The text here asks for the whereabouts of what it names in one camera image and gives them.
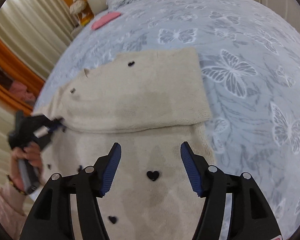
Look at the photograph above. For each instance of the pink cloth on bed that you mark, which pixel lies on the pink cloth on bed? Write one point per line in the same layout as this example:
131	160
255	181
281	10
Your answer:
105	20

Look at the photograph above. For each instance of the pink sleeve forearm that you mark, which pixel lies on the pink sleeve forearm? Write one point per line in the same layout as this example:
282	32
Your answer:
12	215

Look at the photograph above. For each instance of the white flower lamp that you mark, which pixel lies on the white flower lamp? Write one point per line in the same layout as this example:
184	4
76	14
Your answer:
77	6

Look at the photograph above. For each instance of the blue butterfly bed cover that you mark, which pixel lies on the blue butterfly bed cover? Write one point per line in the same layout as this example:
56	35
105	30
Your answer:
249	59

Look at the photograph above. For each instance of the person's left hand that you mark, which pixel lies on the person's left hand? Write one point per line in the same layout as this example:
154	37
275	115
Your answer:
32	154

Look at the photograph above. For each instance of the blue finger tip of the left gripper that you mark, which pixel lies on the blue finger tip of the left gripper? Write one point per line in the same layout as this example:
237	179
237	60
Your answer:
56	124

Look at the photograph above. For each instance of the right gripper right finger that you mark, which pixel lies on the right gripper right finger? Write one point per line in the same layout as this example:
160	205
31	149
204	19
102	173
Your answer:
251	216

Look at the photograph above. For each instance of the left nightstand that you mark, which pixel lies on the left nightstand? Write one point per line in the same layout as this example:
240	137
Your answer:
83	19

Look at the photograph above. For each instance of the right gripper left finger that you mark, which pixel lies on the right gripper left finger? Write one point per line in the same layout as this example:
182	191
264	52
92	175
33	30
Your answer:
50	216

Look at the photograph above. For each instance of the pink hanging garment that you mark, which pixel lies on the pink hanging garment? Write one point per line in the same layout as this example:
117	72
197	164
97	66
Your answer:
21	92

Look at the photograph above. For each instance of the beige knit sweater black hearts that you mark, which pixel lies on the beige knit sweater black hearts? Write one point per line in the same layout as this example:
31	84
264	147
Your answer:
149	102

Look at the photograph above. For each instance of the cream curtain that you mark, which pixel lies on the cream curtain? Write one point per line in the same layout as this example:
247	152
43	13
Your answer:
37	32

